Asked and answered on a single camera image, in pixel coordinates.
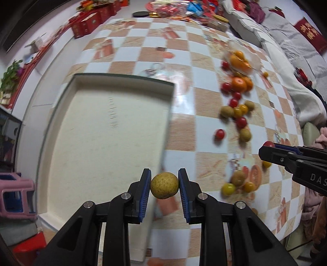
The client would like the small red cherry tomato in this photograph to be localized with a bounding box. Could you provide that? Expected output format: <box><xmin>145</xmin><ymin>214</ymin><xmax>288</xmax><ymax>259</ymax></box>
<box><xmin>263</xmin><ymin>141</ymin><xmax>275</xmax><ymax>147</ymax></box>

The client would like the yellow cherry tomato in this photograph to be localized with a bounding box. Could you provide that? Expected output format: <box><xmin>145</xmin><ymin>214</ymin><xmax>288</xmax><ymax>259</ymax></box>
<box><xmin>239</xmin><ymin>104</ymin><xmax>249</xmax><ymax>115</ymax></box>
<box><xmin>233</xmin><ymin>106</ymin><xmax>243</xmax><ymax>119</ymax></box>
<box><xmin>243</xmin><ymin>181</ymin><xmax>256</xmax><ymax>193</ymax></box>
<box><xmin>262</xmin><ymin>161</ymin><xmax>272</xmax><ymax>168</ymax></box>

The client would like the brown longan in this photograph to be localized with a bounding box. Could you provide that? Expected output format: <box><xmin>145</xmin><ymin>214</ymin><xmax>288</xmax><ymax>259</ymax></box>
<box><xmin>150</xmin><ymin>172</ymin><xmax>179</xmax><ymax>200</ymax></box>
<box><xmin>239</xmin><ymin>128</ymin><xmax>252</xmax><ymax>142</ymax></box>
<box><xmin>231</xmin><ymin>170</ymin><xmax>247</xmax><ymax>187</ymax></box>
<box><xmin>244</xmin><ymin>100</ymin><xmax>255</xmax><ymax>112</ymax></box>
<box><xmin>220</xmin><ymin>106</ymin><xmax>234</xmax><ymax>118</ymax></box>

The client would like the lone red cherry tomato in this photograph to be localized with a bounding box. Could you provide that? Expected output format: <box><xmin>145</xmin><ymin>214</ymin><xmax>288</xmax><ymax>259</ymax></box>
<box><xmin>215</xmin><ymin>129</ymin><xmax>225</xmax><ymax>141</ymax></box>

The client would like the near left yellow tomato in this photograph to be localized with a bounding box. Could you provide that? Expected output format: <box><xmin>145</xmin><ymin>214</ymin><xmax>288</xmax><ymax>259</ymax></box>
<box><xmin>221</xmin><ymin>183</ymin><xmax>236</xmax><ymax>197</ymax></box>

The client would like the pink fluffy cloth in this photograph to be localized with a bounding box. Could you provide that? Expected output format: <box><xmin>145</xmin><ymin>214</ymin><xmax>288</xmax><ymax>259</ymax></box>
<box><xmin>301</xmin><ymin>127</ymin><xmax>327</xmax><ymax>246</ymax></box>

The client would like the large red cherry tomato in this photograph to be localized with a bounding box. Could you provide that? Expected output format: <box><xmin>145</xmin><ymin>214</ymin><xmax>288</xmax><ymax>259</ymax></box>
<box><xmin>236</xmin><ymin>117</ymin><xmax>248</xmax><ymax>129</ymax></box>

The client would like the middle red cherry tomato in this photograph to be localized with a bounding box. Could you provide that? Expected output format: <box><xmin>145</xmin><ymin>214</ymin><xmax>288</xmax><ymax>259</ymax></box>
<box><xmin>229</xmin><ymin>98</ymin><xmax>238</xmax><ymax>108</ymax></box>

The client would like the green cream cardboard tray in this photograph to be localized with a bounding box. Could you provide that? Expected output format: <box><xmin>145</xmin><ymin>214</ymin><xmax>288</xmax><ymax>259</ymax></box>
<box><xmin>35</xmin><ymin>72</ymin><xmax>175</xmax><ymax>262</ymax></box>

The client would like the red tomato beside mandarin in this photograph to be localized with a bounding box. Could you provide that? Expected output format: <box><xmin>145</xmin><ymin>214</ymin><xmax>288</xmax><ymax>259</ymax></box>
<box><xmin>232</xmin><ymin>91</ymin><xmax>242</xmax><ymax>101</ymax></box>

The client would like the rear orange mandarin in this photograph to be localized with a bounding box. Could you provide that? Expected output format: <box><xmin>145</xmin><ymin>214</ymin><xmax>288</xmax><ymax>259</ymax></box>
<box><xmin>242</xmin><ymin>77</ymin><xmax>253</xmax><ymax>91</ymax></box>

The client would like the orange mandarin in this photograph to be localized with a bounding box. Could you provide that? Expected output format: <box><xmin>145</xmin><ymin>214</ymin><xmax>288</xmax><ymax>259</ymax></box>
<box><xmin>231</xmin><ymin>77</ymin><xmax>247</xmax><ymax>93</ymax></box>
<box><xmin>242</xmin><ymin>77</ymin><xmax>253</xmax><ymax>91</ymax></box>

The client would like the front orange mandarin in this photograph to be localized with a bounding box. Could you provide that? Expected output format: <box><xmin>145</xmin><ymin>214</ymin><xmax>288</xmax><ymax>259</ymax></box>
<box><xmin>231</xmin><ymin>77</ymin><xmax>247</xmax><ymax>93</ymax></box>

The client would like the left red cherry tomato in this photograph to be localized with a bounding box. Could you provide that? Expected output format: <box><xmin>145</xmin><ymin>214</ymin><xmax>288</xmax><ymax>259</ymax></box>
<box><xmin>221</xmin><ymin>83</ymin><xmax>231</xmax><ymax>94</ymax></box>

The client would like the white quilted cushion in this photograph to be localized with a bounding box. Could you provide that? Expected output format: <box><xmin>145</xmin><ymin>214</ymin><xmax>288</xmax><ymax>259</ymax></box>
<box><xmin>222</xmin><ymin>1</ymin><xmax>326</xmax><ymax>126</ymax></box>

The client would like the mandarin in bowl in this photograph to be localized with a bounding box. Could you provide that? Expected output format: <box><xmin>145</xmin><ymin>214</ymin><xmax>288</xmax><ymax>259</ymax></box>
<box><xmin>229</xmin><ymin>54</ymin><xmax>244</xmax><ymax>69</ymax></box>

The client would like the clear glass fruit bowl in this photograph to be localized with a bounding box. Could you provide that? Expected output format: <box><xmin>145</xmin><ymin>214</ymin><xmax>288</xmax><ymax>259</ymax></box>
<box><xmin>224</xmin><ymin>40</ymin><xmax>262</xmax><ymax>76</ymax></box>

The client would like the top red cherry tomato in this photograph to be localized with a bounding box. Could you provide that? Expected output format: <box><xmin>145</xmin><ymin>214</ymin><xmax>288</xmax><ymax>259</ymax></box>
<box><xmin>222</xmin><ymin>61</ymin><xmax>230</xmax><ymax>70</ymax></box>

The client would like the pink plastic stool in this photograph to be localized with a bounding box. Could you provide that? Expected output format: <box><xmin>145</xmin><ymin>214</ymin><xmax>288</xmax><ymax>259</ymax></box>
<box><xmin>1</xmin><ymin>172</ymin><xmax>36</xmax><ymax>220</ymax></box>

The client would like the green potted plant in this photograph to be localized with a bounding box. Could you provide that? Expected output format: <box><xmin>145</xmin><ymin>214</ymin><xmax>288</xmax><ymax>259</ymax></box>
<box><xmin>1</xmin><ymin>59</ymin><xmax>23</xmax><ymax>98</ymax></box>

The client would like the red gift box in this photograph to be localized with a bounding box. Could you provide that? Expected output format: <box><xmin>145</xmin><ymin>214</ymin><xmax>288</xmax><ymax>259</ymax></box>
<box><xmin>71</xmin><ymin>11</ymin><xmax>101</xmax><ymax>39</ymax></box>

